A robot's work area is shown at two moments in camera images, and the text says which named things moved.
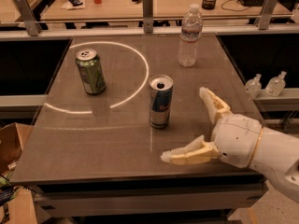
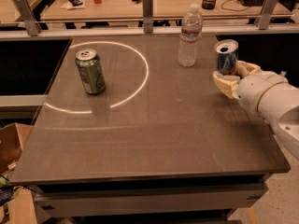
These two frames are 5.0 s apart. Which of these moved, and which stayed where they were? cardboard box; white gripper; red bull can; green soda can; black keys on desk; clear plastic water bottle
Moved: red bull can; white gripper
Stayed: clear plastic water bottle; black keys on desk; cardboard box; green soda can
